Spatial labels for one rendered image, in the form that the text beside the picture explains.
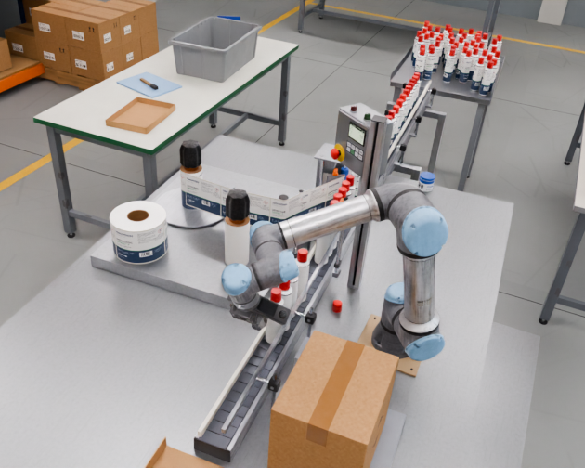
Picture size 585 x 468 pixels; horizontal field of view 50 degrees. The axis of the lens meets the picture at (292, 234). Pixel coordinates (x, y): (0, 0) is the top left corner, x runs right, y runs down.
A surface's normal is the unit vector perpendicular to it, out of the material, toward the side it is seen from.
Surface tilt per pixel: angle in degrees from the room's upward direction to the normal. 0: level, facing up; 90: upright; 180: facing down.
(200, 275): 0
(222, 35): 85
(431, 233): 82
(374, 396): 0
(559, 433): 0
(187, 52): 95
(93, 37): 90
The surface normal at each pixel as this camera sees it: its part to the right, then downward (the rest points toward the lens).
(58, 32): -0.40, 0.51
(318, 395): 0.06, -0.82
